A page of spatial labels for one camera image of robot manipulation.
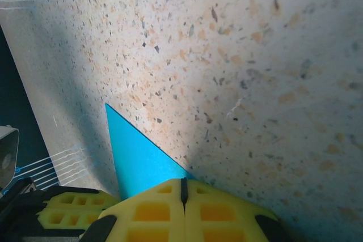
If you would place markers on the blue paper sheet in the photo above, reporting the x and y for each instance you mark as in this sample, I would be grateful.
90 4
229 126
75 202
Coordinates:
136 162

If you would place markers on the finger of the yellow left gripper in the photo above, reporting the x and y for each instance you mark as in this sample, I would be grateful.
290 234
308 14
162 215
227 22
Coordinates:
85 216
93 198

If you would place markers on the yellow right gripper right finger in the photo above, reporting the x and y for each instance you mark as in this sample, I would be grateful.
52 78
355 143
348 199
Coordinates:
221 219

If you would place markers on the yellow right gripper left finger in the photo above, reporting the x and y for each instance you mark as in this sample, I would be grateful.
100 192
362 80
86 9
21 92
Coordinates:
150 216

